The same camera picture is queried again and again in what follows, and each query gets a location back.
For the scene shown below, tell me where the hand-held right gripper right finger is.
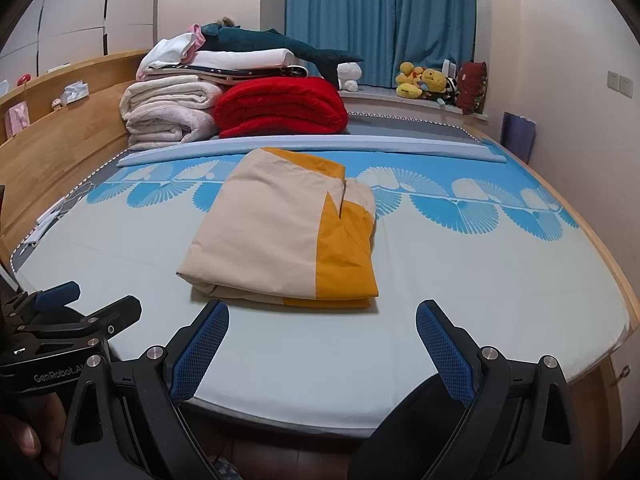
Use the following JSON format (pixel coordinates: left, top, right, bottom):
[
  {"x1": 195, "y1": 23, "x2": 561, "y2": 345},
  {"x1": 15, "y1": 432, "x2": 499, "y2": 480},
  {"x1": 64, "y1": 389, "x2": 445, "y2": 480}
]
[{"x1": 416, "y1": 299, "x2": 587, "y2": 480}]

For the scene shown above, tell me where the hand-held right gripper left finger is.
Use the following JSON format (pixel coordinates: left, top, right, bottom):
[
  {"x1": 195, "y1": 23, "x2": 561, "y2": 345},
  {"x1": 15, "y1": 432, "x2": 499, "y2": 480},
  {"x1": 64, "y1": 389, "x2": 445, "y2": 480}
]
[{"x1": 59, "y1": 299, "x2": 231, "y2": 480}]

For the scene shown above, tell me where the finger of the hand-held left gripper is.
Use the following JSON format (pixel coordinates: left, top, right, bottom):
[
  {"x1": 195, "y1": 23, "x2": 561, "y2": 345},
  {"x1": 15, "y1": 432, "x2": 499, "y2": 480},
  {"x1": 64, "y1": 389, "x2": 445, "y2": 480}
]
[
  {"x1": 60, "y1": 295, "x2": 143, "y2": 343},
  {"x1": 31, "y1": 281, "x2": 82, "y2": 317}
]

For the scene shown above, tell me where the beige and orange jacket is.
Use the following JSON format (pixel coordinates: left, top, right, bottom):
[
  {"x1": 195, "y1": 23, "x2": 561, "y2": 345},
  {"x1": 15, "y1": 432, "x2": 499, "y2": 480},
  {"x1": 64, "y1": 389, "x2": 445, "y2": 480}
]
[{"x1": 176, "y1": 147, "x2": 379, "y2": 311}]

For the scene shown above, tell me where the person's left hand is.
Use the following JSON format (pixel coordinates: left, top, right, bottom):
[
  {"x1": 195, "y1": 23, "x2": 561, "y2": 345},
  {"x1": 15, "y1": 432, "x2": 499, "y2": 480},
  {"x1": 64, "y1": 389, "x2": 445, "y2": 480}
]
[{"x1": 0, "y1": 392, "x2": 67, "y2": 477}]

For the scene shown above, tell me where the blue and white bed mat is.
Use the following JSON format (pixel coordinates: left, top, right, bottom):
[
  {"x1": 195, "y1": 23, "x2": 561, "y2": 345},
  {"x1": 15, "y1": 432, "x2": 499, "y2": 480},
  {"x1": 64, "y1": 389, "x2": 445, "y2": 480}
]
[{"x1": 10, "y1": 147, "x2": 630, "y2": 413}]

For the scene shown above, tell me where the wooden headboard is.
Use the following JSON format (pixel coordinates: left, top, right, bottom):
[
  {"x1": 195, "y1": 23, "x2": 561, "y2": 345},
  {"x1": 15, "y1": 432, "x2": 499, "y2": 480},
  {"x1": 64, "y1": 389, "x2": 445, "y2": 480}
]
[{"x1": 0, "y1": 49, "x2": 153, "y2": 261}]

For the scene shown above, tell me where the pink bag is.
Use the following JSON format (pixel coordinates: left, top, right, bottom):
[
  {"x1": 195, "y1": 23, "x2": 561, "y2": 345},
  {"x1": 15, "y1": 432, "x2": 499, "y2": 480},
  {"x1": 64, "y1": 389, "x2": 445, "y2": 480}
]
[{"x1": 5, "y1": 102, "x2": 32, "y2": 138}]

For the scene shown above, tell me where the tissue box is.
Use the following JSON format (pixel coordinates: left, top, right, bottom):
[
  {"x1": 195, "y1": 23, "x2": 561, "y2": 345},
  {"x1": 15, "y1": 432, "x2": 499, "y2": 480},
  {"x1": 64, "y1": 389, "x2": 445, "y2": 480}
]
[{"x1": 62, "y1": 81, "x2": 91, "y2": 106}]

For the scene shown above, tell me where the cream fleece folded blanket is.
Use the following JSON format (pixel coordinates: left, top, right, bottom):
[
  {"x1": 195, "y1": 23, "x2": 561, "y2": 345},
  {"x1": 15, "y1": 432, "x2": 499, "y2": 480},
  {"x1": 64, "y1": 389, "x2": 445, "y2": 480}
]
[{"x1": 119, "y1": 74, "x2": 223, "y2": 151}]

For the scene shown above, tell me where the light blue bed bolster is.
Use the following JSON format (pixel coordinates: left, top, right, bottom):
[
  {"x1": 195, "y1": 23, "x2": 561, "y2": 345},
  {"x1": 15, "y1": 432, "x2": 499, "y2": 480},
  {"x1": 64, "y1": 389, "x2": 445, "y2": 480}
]
[{"x1": 117, "y1": 136, "x2": 508, "y2": 167}]

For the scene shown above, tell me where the red folded blanket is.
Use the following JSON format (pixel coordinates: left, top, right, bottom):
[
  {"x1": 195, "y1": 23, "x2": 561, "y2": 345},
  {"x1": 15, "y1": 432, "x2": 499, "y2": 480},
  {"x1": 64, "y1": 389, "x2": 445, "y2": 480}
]
[{"x1": 213, "y1": 76, "x2": 349, "y2": 138}]

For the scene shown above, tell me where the white crumpled blanket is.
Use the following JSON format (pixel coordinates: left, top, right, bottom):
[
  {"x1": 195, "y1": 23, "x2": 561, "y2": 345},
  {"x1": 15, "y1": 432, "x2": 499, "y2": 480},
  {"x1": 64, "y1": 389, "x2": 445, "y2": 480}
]
[{"x1": 136, "y1": 32, "x2": 202, "y2": 81}]

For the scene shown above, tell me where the dark red cushion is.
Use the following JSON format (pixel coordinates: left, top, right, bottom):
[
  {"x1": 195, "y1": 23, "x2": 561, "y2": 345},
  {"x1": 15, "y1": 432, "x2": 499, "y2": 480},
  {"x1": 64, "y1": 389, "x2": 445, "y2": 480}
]
[{"x1": 456, "y1": 60, "x2": 488, "y2": 116}]

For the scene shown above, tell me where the white window sill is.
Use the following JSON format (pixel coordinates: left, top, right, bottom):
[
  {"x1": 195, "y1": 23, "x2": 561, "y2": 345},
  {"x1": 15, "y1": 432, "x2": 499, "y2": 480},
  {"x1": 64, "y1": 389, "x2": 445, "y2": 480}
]
[{"x1": 339, "y1": 85, "x2": 488, "y2": 121}]

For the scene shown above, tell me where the yellow plush toy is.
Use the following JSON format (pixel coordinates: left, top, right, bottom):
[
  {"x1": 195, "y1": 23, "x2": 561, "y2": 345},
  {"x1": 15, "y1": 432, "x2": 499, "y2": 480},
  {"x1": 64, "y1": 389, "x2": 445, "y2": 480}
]
[
  {"x1": 396, "y1": 61, "x2": 426, "y2": 99},
  {"x1": 420, "y1": 67, "x2": 449, "y2": 99}
]

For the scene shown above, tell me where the white folded quilt dark trim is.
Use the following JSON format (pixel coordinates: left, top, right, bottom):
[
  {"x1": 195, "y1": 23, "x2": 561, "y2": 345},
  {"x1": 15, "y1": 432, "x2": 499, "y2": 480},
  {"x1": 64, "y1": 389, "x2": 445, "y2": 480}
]
[{"x1": 190, "y1": 48, "x2": 312, "y2": 84}]

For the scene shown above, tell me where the pink cloth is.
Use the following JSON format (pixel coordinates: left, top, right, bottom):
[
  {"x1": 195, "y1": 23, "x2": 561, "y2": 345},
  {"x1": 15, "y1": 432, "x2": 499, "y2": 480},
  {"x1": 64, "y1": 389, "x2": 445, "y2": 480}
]
[{"x1": 184, "y1": 24, "x2": 207, "y2": 51}]

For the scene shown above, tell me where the white wardrobe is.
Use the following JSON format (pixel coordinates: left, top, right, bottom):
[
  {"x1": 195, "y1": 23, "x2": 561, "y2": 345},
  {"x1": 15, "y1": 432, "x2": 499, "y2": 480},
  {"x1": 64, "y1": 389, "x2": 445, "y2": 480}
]
[{"x1": 0, "y1": 0, "x2": 161, "y2": 81}]

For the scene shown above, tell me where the white plush toy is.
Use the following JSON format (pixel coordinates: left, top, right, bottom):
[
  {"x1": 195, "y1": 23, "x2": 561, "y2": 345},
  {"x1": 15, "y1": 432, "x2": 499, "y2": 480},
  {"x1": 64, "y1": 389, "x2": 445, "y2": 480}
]
[{"x1": 336, "y1": 61, "x2": 364, "y2": 92}]

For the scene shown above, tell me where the dark teal shark plush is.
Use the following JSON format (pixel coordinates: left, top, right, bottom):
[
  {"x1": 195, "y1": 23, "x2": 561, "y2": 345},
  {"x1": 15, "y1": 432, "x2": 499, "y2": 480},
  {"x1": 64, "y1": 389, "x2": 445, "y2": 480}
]
[{"x1": 197, "y1": 24, "x2": 365, "y2": 86}]

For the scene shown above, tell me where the blue curtain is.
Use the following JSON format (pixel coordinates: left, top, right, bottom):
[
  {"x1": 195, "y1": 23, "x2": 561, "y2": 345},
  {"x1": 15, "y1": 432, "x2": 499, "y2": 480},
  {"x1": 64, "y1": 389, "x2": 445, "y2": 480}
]
[{"x1": 285, "y1": 0, "x2": 476, "y2": 88}]

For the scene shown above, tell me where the white cable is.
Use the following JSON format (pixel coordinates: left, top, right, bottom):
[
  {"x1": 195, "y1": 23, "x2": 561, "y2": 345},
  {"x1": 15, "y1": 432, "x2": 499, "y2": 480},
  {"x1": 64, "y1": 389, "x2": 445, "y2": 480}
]
[{"x1": 22, "y1": 192, "x2": 97, "y2": 247}]

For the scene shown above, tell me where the purple folder by wall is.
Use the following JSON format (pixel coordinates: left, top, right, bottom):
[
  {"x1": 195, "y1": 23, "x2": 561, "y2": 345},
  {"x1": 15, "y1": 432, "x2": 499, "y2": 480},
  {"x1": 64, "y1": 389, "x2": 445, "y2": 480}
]
[{"x1": 500, "y1": 111, "x2": 537, "y2": 163}]

